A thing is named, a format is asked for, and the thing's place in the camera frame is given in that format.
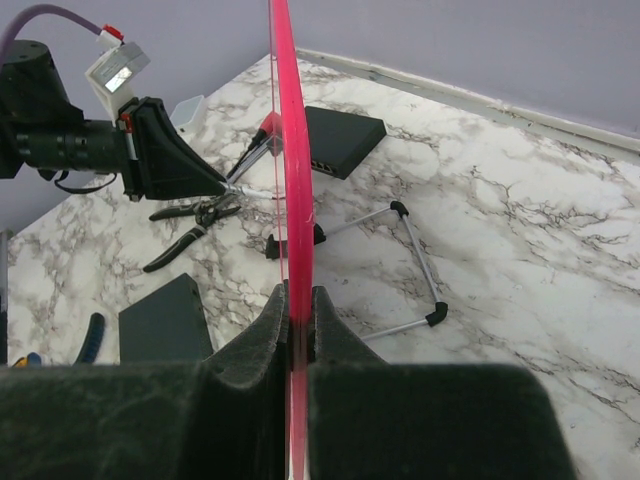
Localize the black wire whiteboard stand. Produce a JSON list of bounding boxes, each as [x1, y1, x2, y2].
[[264, 200, 449, 341]]

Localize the blue handled cutting pliers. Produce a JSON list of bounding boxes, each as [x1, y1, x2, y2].
[[75, 313, 106, 364]]

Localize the white whiteboard marker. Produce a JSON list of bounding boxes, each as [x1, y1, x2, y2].
[[224, 184, 280, 200]]

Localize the black flat network switch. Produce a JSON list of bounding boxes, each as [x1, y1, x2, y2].
[[118, 274, 214, 364]]

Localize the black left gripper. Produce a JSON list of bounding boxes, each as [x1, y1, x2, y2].
[[117, 97, 225, 202]]

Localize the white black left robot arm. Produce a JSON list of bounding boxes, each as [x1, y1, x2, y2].
[[1, 40, 226, 201]]

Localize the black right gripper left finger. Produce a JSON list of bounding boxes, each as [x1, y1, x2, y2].
[[1, 284, 289, 479]]

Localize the small white square box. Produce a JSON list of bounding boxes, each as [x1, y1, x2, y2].
[[170, 95, 206, 135]]

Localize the black rear network switch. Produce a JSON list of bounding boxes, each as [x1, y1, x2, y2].
[[305, 106, 387, 180]]

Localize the black handled wire stripper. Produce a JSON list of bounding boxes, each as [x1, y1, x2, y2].
[[143, 194, 241, 273]]

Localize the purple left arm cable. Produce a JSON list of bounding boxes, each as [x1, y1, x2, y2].
[[0, 3, 103, 56]]

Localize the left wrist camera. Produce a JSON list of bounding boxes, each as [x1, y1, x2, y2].
[[85, 24, 150, 124]]

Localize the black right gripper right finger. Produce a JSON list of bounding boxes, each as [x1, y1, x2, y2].
[[308, 287, 576, 479]]

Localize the pink framed whiteboard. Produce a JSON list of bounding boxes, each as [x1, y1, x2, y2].
[[269, 1, 315, 479]]

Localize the red handled wrench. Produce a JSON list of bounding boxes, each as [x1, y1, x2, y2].
[[227, 112, 281, 180]]

